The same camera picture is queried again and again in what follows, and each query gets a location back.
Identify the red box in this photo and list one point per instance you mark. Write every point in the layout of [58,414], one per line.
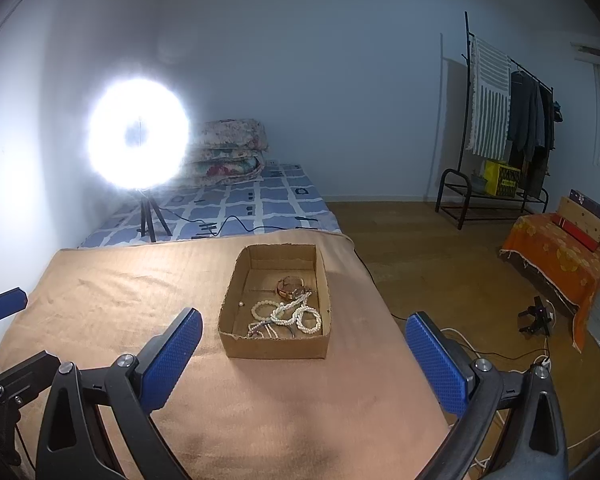
[575,232]

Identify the folded floral quilt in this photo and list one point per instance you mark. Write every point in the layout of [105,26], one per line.
[230,150]

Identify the cardboard box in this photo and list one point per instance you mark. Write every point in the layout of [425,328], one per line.
[275,347]

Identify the yellow box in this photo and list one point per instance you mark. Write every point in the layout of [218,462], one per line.
[502,180]

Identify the black clothes rack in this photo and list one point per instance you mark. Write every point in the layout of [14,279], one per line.
[465,40]

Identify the dark hanging clothes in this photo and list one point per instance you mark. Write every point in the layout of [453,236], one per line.
[527,115]

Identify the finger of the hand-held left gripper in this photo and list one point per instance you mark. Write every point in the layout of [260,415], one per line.
[25,370]
[5,305]

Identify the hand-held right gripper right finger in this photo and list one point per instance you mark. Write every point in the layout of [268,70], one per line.
[437,360]

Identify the blue checked bed sheet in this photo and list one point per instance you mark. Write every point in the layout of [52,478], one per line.
[260,200]

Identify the black tripod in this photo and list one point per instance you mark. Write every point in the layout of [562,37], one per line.
[145,215]

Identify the striped towel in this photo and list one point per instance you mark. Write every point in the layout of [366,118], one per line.
[490,105]

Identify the brown cardboard carton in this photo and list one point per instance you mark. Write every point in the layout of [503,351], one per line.
[587,220]

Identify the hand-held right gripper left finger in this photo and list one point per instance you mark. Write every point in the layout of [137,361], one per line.
[172,355]

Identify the small black device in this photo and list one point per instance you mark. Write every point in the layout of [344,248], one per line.
[535,317]

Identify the dark flat box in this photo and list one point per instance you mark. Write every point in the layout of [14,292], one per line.
[587,203]

